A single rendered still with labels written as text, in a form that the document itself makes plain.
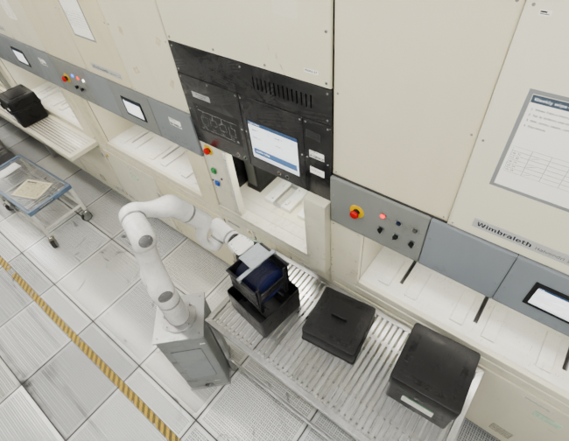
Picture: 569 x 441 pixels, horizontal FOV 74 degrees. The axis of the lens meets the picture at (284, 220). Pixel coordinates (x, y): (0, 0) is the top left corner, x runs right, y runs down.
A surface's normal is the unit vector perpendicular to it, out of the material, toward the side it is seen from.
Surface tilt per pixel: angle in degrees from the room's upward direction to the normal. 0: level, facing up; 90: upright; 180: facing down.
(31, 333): 0
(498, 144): 90
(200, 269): 0
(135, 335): 0
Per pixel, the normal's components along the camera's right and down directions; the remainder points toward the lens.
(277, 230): -0.09, -0.66
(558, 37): -0.61, 0.63
